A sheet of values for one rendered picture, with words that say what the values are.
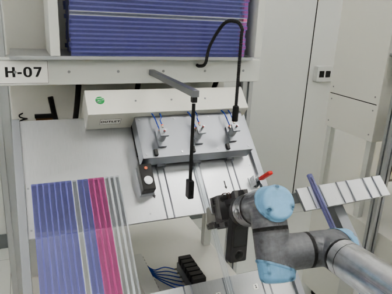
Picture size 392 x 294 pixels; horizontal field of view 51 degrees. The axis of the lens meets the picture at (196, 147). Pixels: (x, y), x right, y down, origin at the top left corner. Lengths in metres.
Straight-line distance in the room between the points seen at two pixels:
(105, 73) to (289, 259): 0.69
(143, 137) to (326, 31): 2.46
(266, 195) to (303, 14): 2.54
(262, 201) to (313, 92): 2.64
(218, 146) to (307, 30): 2.20
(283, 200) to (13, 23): 0.89
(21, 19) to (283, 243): 0.93
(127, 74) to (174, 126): 0.20
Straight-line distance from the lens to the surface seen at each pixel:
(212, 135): 1.22
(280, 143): 3.37
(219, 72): 1.29
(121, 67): 1.19
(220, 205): 1.02
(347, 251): 0.86
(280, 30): 3.17
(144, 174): 1.12
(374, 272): 0.80
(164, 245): 1.71
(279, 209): 0.84
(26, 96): 1.34
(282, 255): 0.86
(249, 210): 0.88
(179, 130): 1.19
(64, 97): 1.34
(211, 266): 1.59
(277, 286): 1.20
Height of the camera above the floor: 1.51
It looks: 18 degrees down
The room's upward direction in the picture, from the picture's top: 3 degrees clockwise
